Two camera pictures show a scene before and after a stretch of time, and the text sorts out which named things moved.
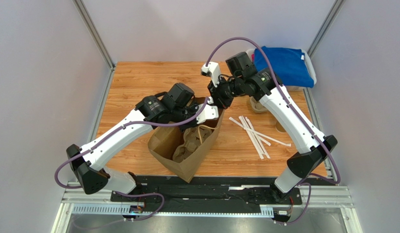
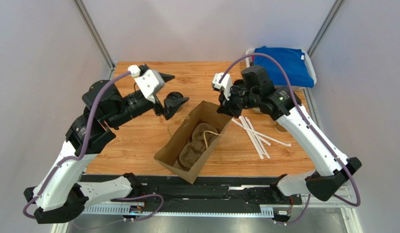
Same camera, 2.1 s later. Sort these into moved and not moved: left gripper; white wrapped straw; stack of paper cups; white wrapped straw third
Moved: left gripper
Not moved: white wrapped straw; stack of paper cups; white wrapped straw third
